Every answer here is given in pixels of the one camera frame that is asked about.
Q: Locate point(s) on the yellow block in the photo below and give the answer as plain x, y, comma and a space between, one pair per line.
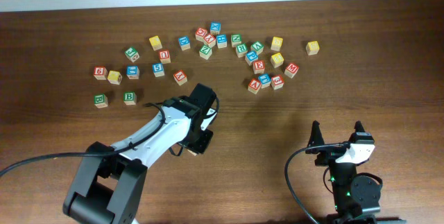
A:
193, 153
312, 48
155, 42
277, 60
276, 43
114, 77

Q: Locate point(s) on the red block K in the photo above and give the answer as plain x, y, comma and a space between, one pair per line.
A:
180, 77

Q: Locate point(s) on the red block 6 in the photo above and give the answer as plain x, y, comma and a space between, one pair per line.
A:
100, 73

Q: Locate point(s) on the red block U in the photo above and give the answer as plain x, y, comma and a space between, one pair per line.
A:
165, 57

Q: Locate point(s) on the green block Z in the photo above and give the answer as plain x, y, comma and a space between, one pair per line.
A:
205, 52

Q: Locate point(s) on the blue block D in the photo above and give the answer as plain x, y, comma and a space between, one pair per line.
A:
184, 43

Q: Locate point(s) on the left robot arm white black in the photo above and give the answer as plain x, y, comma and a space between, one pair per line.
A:
109, 182

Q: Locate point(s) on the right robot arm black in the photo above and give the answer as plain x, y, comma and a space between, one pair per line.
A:
356, 195

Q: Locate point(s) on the green block J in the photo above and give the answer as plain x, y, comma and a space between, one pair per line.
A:
132, 54

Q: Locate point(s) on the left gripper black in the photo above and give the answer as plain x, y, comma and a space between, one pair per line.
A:
200, 146

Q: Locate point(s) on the green block N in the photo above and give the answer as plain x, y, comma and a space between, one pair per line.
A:
236, 40

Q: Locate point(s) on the blue block P right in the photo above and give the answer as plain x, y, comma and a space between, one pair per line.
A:
250, 57

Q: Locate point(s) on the blue block bottom right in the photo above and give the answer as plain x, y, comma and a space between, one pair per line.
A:
265, 80

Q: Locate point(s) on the red block 3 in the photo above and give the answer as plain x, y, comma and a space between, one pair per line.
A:
277, 82

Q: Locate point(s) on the blue block left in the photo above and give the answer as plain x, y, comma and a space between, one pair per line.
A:
132, 72

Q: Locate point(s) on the green block V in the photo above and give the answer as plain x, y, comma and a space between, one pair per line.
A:
257, 47

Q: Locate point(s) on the green block b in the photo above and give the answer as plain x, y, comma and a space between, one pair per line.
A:
100, 100
130, 98

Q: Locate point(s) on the blue block X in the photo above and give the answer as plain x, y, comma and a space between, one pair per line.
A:
215, 28

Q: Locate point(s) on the blue block H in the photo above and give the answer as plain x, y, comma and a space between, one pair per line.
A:
221, 41

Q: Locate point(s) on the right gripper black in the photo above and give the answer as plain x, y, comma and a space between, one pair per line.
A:
327, 154

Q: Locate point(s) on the red block M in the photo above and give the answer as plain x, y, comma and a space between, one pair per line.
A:
291, 70

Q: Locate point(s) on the blue block 5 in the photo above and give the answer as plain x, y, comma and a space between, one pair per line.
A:
158, 69

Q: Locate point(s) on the red block A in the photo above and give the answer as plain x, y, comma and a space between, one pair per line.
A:
254, 86

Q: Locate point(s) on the red block C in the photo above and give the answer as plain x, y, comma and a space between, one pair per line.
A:
200, 34

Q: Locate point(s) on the red block E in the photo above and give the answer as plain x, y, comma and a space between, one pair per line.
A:
258, 67

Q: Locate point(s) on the green block B left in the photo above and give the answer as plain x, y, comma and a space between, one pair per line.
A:
100, 100

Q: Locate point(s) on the green block R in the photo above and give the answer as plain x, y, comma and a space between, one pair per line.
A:
241, 50

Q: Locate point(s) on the green block B right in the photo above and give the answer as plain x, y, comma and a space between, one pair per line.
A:
130, 98

